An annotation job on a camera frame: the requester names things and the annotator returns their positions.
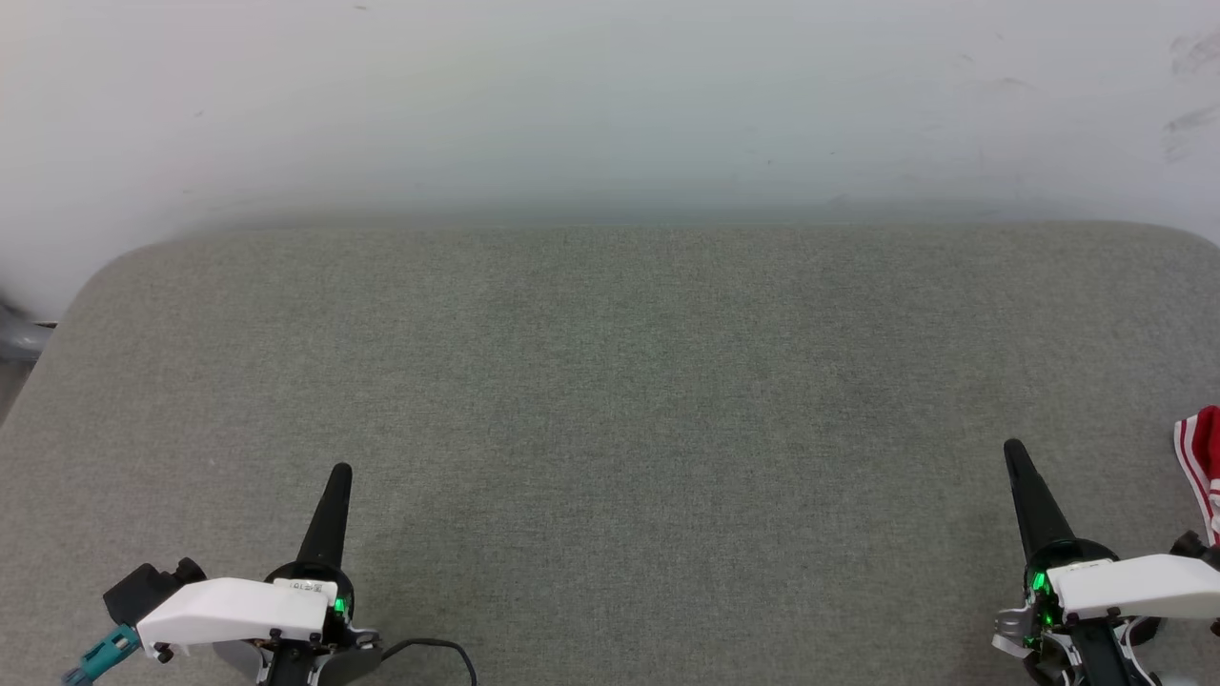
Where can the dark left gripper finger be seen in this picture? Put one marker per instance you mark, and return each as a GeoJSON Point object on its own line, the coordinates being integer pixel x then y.
{"type": "Point", "coordinates": [329, 519]}

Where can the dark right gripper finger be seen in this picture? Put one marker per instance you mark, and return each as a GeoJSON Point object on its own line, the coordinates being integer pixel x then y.
{"type": "Point", "coordinates": [1037, 505]}

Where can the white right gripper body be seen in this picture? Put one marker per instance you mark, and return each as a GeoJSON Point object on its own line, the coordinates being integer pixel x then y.
{"type": "Point", "coordinates": [1134, 586]}

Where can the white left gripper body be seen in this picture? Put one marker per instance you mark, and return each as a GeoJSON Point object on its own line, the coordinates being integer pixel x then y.
{"type": "Point", "coordinates": [229, 610]}

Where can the red and white jersey shirt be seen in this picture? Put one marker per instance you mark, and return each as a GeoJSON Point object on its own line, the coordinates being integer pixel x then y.
{"type": "Point", "coordinates": [1206, 457]}

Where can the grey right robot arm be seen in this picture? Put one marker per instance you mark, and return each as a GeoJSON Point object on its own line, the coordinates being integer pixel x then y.
{"type": "Point", "coordinates": [1096, 657]}

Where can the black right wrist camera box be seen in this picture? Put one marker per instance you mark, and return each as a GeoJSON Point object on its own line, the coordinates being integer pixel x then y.
{"type": "Point", "coordinates": [1191, 545]}

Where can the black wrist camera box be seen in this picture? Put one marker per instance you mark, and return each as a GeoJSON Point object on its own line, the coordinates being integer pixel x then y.
{"type": "Point", "coordinates": [143, 591]}
{"type": "Point", "coordinates": [1191, 545]}

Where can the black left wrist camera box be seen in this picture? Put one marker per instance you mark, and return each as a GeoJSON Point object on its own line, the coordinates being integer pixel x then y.
{"type": "Point", "coordinates": [143, 591]}

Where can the grey metal frame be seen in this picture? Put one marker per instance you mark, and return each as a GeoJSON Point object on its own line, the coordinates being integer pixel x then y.
{"type": "Point", "coordinates": [21, 333]}

